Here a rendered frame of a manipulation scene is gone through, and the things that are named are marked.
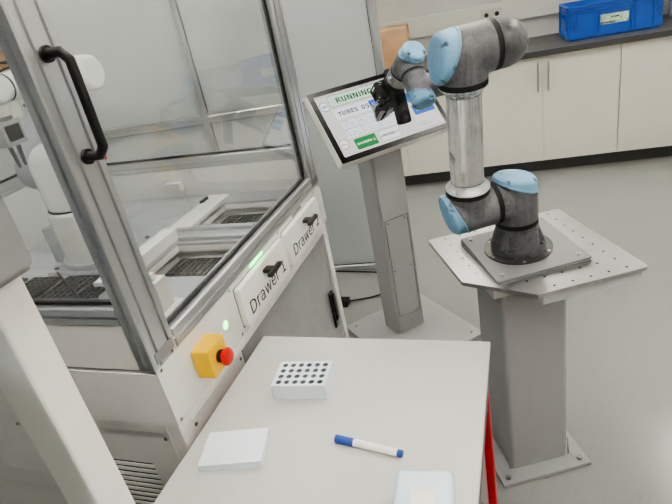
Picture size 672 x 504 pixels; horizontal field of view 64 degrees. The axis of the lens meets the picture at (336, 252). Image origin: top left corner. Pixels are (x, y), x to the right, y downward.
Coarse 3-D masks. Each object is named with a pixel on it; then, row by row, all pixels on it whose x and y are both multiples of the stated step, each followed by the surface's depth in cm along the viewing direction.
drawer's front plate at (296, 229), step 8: (312, 200) 180; (304, 208) 175; (312, 208) 179; (296, 216) 170; (304, 216) 173; (320, 216) 186; (296, 224) 166; (304, 224) 172; (320, 224) 186; (288, 232) 161; (296, 232) 166; (304, 232) 172; (288, 240) 160; (296, 240) 166; (304, 240) 172; (288, 248) 161; (296, 248) 166; (304, 248) 172; (288, 256) 162; (296, 256) 166
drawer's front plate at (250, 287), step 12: (276, 240) 156; (276, 252) 153; (264, 264) 146; (288, 264) 160; (252, 276) 139; (264, 276) 145; (276, 276) 152; (240, 288) 133; (252, 288) 139; (264, 288) 145; (276, 288) 152; (240, 300) 134; (264, 300) 145; (240, 312) 136; (252, 312) 138
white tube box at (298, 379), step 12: (288, 372) 121; (300, 372) 120; (312, 372) 120; (324, 372) 119; (276, 384) 118; (288, 384) 117; (300, 384) 117; (312, 384) 116; (324, 384) 115; (276, 396) 119; (288, 396) 118; (300, 396) 118; (312, 396) 117; (324, 396) 116
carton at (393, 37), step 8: (400, 24) 431; (384, 32) 408; (392, 32) 407; (400, 32) 406; (408, 32) 418; (384, 40) 410; (392, 40) 409; (400, 40) 409; (408, 40) 408; (384, 48) 412; (392, 48) 412; (400, 48) 411; (384, 56) 415; (392, 56) 414; (384, 64) 418
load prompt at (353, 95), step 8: (360, 88) 212; (368, 88) 213; (328, 96) 207; (336, 96) 208; (344, 96) 209; (352, 96) 210; (360, 96) 211; (368, 96) 212; (336, 104) 207; (344, 104) 208
